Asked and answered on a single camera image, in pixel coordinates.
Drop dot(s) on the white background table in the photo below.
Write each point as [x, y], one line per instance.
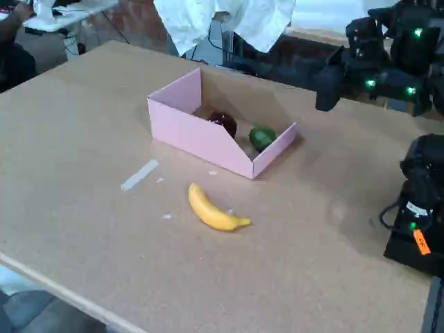
[69, 17]

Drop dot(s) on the black chair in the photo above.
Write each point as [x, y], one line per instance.
[15, 67]

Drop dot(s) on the pink cardboard box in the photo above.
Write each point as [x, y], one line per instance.
[187, 132]

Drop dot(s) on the white crumpled cloth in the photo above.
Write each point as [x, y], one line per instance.
[44, 10]

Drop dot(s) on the white hanging cloth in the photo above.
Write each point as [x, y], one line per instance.
[187, 21]

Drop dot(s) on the long white tape strip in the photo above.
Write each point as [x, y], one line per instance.
[138, 175]

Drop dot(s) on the wooden background bench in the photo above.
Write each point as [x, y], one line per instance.
[312, 36]

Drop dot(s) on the yellow toy banana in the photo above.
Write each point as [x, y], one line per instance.
[208, 213]

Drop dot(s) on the green toy lime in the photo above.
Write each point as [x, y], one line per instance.
[262, 137]

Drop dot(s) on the dark red toy apple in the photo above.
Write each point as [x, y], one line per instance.
[227, 125]

